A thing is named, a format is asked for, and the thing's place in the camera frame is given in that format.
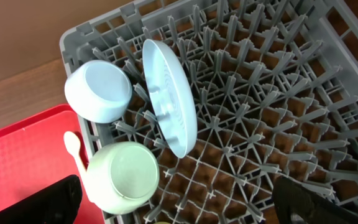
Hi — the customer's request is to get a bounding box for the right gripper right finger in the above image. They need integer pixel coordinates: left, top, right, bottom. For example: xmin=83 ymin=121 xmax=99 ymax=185
xmin=272 ymin=177 xmax=358 ymax=224

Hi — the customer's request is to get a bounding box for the white plastic spoon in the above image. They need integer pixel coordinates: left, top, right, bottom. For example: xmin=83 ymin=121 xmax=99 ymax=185
xmin=63 ymin=131 xmax=86 ymax=177

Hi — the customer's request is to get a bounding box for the light blue bowl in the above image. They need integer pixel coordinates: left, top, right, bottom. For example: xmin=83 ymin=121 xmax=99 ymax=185
xmin=64 ymin=60 xmax=132 ymax=123

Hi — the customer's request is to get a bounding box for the red serving tray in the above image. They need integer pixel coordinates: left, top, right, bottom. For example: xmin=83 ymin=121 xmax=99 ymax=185
xmin=0 ymin=105 xmax=104 ymax=223

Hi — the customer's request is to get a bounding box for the light blue plate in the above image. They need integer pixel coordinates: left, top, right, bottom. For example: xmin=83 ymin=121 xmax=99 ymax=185
xmin=142 ymin=39 xmax=198 ymax=158

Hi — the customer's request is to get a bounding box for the grey dishwasher rack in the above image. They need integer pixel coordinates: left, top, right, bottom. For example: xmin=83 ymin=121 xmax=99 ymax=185
xmin=60 ymin=0 xmax=358 ymax=223

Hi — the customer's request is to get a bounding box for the pale green bowl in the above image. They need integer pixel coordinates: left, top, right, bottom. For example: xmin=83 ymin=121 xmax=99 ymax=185
xmin=85 ymin=141 xmax=160 ymax=215

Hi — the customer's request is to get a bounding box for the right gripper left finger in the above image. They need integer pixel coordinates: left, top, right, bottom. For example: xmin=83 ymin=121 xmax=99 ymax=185
xmin=0 ymin=175 xmax=83 ymax=224

